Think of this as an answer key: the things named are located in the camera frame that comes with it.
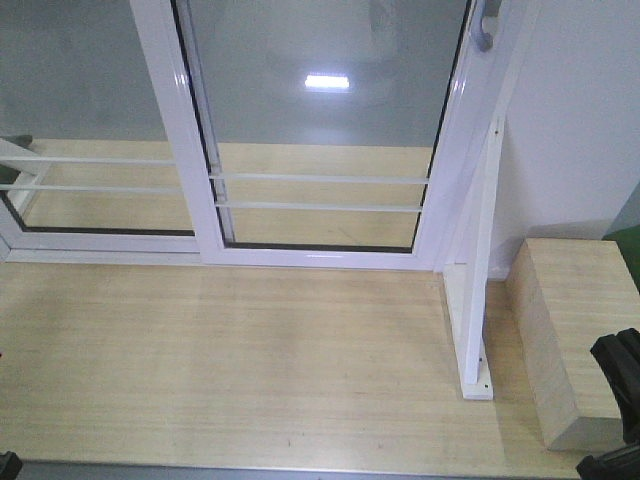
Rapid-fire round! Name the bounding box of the light wooden block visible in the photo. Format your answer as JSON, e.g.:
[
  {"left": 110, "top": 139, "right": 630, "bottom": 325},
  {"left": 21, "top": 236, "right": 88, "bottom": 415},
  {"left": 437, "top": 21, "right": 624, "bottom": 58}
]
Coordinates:
[{"left": 506, "top": 238, "right": 639, "bottom": 452}]

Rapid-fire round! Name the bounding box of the white framed sliding glass door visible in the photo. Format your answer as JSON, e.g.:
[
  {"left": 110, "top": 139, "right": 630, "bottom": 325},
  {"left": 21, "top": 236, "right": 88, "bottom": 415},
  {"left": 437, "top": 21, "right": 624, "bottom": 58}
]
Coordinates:
[{"left": 130, "top": 1, "right": 490, "bottom": 271}]

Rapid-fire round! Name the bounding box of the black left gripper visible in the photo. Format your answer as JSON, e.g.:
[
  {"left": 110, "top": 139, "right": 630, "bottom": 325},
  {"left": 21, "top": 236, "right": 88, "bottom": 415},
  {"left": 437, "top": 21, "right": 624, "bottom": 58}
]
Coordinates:
[{"left": 0, "top": 451, "right": 23, "bottom": 480}]

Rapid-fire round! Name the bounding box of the white support bracket frame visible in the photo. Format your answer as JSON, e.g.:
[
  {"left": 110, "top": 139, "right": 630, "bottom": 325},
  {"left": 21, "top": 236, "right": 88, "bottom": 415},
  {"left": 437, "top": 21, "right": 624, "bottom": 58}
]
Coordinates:
[{"left": 443, "top": 1, "right": 541, "bottom": 401}]

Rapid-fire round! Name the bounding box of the grey door handle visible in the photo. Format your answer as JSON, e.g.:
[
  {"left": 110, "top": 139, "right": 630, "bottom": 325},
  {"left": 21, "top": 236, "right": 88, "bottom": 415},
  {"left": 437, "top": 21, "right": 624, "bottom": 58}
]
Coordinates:
[{"left": 469, "top": 0, "right": 502, "bottom": 52}]

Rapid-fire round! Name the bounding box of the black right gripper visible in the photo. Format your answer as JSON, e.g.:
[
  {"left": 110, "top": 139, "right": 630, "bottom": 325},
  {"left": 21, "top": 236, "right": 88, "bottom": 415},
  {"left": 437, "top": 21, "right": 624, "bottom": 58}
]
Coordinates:
[{"left": 576, "top": 328, "right": 639, "bottom": 480}]

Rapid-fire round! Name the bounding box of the white fixed glass window panel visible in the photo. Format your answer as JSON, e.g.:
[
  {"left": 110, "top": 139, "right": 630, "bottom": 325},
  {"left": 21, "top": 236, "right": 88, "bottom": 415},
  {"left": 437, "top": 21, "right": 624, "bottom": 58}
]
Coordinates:
[{"left": 1, "top": 1, "right": 223, "bottom": 263}]

